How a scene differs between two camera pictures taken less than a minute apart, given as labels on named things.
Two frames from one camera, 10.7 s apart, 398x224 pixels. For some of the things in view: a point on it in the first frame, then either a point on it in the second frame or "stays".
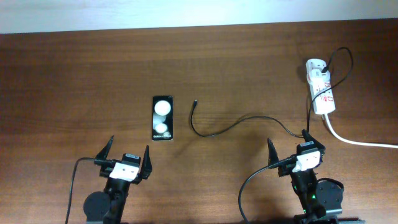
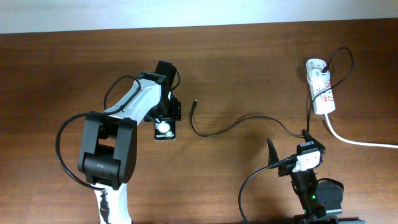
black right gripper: [273, 158] stays
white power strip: [324, 102] stays
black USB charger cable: [278, 119] stays
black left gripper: [105, 165] to [175, 112]
